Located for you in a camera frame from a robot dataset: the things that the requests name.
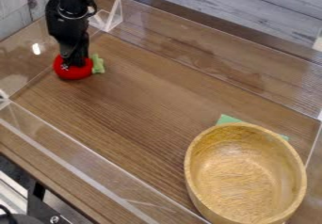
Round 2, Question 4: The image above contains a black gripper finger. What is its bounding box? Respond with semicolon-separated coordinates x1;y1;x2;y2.
62;43;89;67

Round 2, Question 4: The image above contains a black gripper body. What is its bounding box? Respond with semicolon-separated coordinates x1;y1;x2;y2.
46;0;93;56

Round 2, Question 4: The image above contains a red plush strawberry toy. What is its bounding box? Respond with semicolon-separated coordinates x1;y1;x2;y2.
54;54;106;80

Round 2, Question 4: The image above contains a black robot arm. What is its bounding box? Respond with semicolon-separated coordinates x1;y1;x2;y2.
46;0;97;69

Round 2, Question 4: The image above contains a green flat piece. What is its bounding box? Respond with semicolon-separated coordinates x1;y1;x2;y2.
216;114;290;141

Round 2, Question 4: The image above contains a wooden oval bowl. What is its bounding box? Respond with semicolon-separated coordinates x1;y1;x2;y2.
183;122;308;224

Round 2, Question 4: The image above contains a clear acrylic corner bracket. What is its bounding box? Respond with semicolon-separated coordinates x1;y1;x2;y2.
90;0;123;33

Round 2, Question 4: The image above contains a black metal table frame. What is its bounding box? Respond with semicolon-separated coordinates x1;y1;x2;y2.
0;170;86;224

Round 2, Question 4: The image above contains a black cable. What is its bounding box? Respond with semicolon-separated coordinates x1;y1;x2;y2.
0;203;18;224

